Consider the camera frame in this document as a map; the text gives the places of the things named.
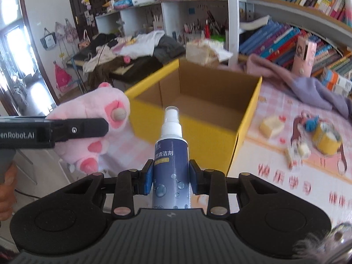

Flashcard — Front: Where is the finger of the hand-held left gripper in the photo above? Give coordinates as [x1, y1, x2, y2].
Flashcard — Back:
[52, 118, 109, 143]

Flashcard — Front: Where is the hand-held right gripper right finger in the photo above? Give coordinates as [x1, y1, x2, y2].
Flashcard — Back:
[188, 159, 286, 220]

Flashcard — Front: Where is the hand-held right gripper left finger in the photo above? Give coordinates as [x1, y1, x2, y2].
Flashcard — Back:
[56, 159, 154, 216]

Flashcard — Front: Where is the pink plush toy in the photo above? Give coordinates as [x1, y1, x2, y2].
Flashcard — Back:
[45, 82, 131, 174]

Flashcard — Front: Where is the blue white spray bottle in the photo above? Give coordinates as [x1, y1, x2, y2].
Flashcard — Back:
[152, 106, 191, 211]

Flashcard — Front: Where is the yellow cardboard box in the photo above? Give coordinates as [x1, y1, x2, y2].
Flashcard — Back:
[124, 58, 263, 176]

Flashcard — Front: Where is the small clear plastic packet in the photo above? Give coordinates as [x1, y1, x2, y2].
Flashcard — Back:
[285, 146, 296, 169]

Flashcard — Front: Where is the white charger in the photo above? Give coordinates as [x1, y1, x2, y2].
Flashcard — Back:
[295, 142, 312, 159]

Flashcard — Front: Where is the yellow tape roll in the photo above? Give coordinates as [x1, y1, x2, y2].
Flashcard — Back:
[312, 121, 343, 155]

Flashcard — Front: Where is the person's left hand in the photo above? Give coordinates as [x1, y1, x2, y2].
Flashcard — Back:
[0, 163, 19, 220]

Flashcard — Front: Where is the pink backpack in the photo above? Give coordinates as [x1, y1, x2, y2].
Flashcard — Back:
[54, 60, 73, 90]

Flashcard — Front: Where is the pink printed desk mat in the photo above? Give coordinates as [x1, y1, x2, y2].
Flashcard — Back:
[102, 80, 352, 234]

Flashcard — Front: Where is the small pink handbag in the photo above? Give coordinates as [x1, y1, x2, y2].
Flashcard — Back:
[78, 30, 91, 50]

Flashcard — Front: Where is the black garment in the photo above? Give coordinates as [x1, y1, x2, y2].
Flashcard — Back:
[82, 33, 117, 59]

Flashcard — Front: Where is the small cream box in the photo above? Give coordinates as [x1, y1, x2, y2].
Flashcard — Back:
[260, 115, 285, 138]

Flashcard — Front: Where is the dark tote bag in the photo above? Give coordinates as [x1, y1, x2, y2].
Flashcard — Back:
[40, 27, 57, 51]

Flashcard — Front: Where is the floral hanging bag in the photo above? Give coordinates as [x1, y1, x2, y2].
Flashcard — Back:
[64, 19, 79, 43]
[55, 22, 67, 40]

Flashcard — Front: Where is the white t-shirt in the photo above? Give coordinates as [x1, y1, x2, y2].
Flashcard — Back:
[113, 30, 165, 57]

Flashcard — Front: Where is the grey garment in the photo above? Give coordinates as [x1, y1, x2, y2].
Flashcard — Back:
[152, 36, 186, 61]

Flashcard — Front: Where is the cream tissue package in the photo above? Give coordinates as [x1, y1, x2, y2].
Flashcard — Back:
[185, 39, 233, 66]

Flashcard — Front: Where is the small blue toy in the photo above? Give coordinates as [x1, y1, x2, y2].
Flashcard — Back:
[304, 117, 319, 131]

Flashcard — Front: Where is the grey fluffy cuff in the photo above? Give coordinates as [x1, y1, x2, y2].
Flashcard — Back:
[294, 222, 352, 264]

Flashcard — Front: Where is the purple cloth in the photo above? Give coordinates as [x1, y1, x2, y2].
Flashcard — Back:
[246, 53, 350, 120]

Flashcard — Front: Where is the pen holder with pens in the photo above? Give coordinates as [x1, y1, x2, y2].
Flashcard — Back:
[184, 11, 226, 44]

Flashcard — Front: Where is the pink carton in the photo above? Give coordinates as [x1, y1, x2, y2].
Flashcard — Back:
[292, 36, 317, 77]

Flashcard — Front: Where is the white bookshelf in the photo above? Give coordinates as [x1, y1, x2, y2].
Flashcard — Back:
[95, 0, 352, 61]

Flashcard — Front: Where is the white orange carton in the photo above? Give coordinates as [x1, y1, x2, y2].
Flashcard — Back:
[322, 70, 352, 97]

